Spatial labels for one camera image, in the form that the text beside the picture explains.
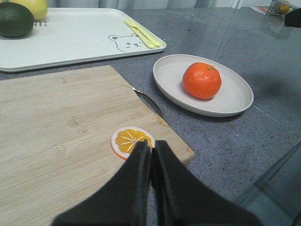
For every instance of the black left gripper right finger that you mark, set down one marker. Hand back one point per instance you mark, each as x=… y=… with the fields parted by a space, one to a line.
x=183 y=200

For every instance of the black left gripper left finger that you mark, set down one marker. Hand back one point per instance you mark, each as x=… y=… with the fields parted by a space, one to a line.
x=122 y=201

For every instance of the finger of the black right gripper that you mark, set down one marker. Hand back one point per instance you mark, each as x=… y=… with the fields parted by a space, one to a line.
x=293 y=18

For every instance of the beige round plate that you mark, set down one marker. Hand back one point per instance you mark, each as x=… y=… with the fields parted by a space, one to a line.
x=234 y=96

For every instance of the orange mandarin fruit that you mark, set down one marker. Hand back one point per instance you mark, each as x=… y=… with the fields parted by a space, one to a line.
x=202 y=80

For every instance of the white bear-print tray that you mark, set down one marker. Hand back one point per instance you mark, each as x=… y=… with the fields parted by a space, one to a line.
x=73 y=35

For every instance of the orange slice toy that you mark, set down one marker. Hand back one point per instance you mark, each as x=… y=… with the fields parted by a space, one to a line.
x=124 y=140

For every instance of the wooden cutting board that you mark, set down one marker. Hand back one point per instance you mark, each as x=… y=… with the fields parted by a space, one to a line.
x=55 y=139

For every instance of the yellow plastic spoon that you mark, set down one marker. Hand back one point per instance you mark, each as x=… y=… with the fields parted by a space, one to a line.
x=154 y=38

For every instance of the grey curtain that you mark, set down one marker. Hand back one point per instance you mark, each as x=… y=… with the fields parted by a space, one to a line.
x=155 y=4

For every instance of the green lime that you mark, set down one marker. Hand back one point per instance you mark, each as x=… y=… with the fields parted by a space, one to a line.
x=15 y=20

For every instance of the yellow lemon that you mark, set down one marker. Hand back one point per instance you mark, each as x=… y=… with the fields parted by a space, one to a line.
x=39 y=8

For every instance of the wire fruit basket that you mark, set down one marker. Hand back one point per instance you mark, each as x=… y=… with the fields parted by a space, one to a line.
x=280 y=7

